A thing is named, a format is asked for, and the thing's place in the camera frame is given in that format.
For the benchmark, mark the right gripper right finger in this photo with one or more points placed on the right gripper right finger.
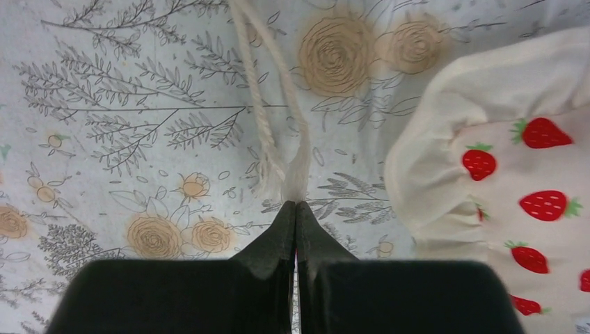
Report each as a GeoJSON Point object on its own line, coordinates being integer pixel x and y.
{"type": "Point", "coordinates": [316, 250]}

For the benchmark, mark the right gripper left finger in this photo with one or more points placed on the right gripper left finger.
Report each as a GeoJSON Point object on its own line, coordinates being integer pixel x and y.
{"type": "Point", "coordinates": [265, 289]}

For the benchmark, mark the floral table mat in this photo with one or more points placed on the floral table mat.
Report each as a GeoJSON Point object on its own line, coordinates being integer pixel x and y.
{"type": "Point", "coordinates": [127, 129]}

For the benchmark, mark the small strawberry print pillow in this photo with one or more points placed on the small strawberry print pillow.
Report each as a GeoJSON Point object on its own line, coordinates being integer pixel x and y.
{"type": "Point", "coordinates": [494, 166]}

